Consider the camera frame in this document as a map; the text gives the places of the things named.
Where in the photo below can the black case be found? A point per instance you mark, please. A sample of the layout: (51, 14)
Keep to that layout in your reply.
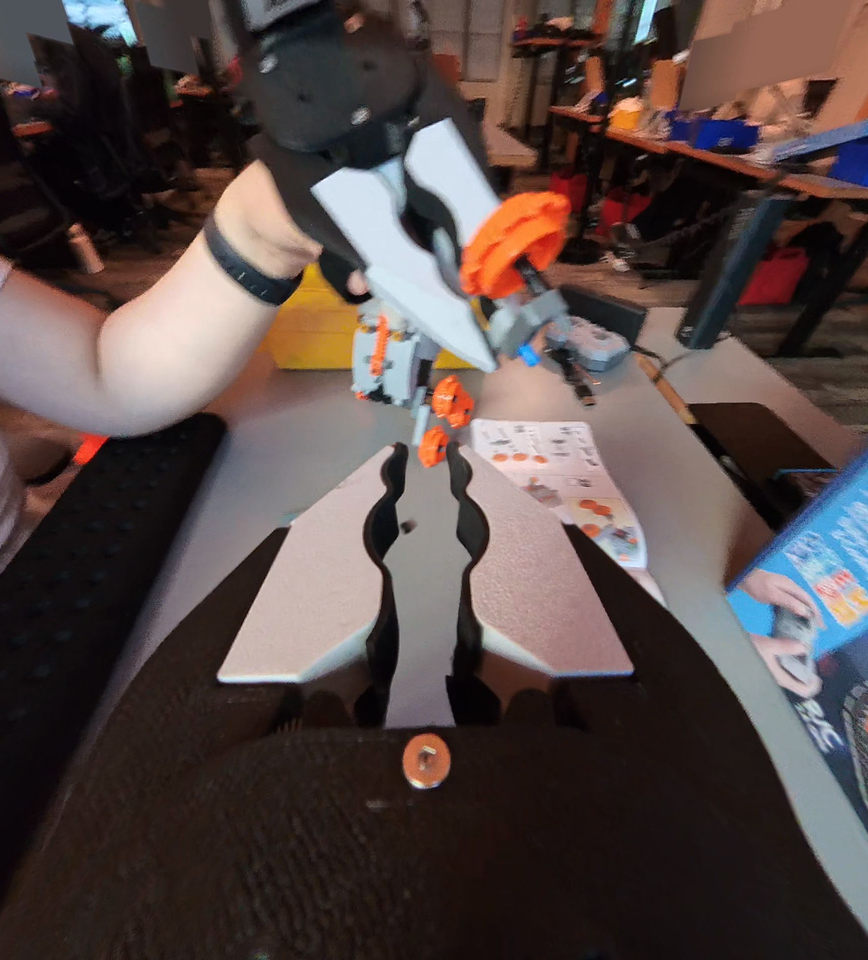
(614, 311)

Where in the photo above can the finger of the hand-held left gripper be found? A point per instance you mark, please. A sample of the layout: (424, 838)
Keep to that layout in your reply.
(456, 172)
(396, 262)

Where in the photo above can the red bean bag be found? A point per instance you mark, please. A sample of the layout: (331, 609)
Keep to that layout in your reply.
(570, 191)
(775, 277)

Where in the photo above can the grey and orange robot model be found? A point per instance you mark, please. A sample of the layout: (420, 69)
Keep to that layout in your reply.
(396, 360)

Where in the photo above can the orange gear with grey beam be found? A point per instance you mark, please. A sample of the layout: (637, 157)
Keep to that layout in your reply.
(509, 240)

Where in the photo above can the grey desk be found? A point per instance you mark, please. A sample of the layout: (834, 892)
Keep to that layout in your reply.
(689, 510)

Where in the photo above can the person's left forearm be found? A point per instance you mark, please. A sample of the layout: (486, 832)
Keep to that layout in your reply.
(141, 352)

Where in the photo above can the black wristband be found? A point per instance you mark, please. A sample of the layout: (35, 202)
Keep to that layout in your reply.
(246, 274)

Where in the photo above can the water bottle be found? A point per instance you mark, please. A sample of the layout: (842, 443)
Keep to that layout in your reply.
(85, 251)

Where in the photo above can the wooden worktable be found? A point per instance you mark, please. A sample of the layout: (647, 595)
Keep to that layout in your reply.
(816, 182)

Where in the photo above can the open instruction booklet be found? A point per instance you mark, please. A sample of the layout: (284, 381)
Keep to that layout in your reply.
(554, 465)

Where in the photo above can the blue robot kit box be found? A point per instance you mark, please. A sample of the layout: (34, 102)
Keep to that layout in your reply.
(854, 540)

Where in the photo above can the grey battery box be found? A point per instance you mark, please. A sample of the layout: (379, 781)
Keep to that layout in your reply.
(591, 345)

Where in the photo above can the yellow storage bin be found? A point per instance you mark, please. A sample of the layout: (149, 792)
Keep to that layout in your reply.
(306, 330)

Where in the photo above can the person's left hand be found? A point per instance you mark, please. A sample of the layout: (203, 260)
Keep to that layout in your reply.
(269, 232)

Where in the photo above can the black studded mat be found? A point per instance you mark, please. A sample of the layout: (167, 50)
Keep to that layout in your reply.
(66, 562)

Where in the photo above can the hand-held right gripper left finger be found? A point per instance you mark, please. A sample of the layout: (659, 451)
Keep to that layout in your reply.
(306, 600)

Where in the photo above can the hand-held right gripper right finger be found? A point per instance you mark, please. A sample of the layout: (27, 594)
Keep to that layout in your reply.
(546, 600)

